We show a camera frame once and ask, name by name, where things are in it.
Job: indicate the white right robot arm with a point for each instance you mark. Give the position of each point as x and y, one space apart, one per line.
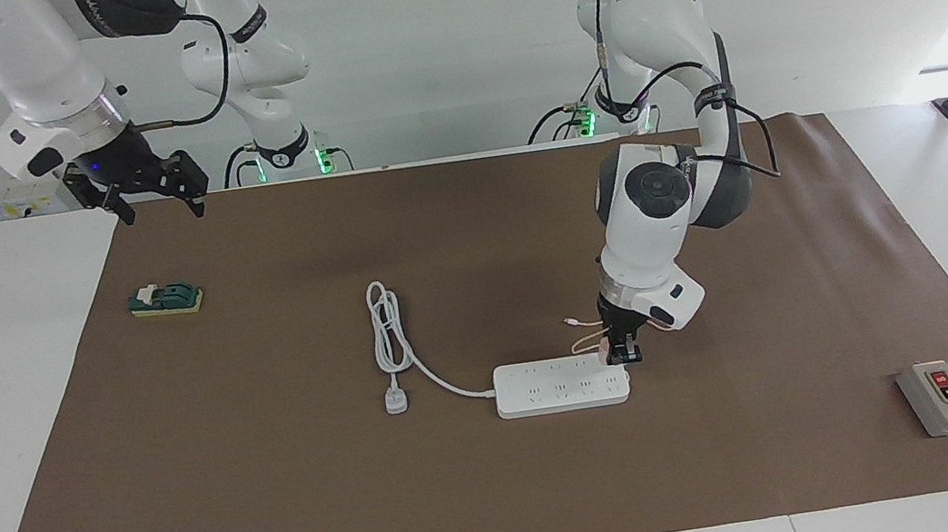
24 50

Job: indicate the grey on-off switch box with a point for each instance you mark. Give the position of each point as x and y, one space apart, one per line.
940 399

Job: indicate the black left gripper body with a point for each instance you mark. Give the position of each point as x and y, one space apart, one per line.
620 320

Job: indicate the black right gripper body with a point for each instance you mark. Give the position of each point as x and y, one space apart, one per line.
122 166

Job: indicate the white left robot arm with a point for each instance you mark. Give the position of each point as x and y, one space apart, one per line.
648 234

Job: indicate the white wall box yellow sticker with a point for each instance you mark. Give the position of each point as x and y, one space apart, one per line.
8 206

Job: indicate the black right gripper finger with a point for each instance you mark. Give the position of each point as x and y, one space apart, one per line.
197 179
123 210

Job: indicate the pink charger adapter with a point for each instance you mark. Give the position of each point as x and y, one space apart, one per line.
605 355

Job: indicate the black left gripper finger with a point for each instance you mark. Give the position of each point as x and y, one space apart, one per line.
634 351
616 351

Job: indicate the white power strip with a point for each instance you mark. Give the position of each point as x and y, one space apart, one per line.
561 387

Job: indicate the brown table mat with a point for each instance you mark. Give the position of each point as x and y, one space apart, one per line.
556 475

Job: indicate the green knife switch yellow base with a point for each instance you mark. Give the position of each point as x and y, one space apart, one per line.
167 297

